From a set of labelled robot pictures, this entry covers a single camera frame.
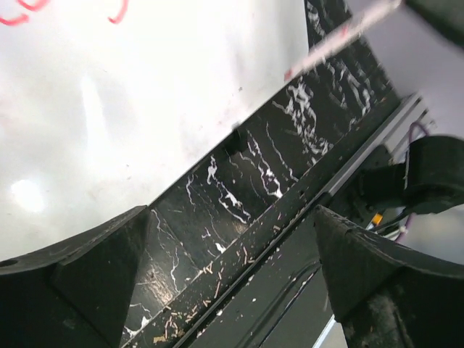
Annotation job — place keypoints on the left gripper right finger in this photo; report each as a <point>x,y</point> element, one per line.
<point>385,294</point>

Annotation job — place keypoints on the red capped whiteboard marker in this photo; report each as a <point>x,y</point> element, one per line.
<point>342,36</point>

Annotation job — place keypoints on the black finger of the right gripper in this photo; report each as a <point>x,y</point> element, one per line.
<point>444,16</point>

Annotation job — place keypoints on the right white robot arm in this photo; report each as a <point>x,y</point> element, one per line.
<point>429,181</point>

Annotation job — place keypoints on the white whiteboard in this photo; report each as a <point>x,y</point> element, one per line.
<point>104,104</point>

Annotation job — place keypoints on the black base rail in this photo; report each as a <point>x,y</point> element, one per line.
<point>231,246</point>

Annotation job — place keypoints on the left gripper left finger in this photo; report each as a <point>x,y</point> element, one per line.
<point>74,293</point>

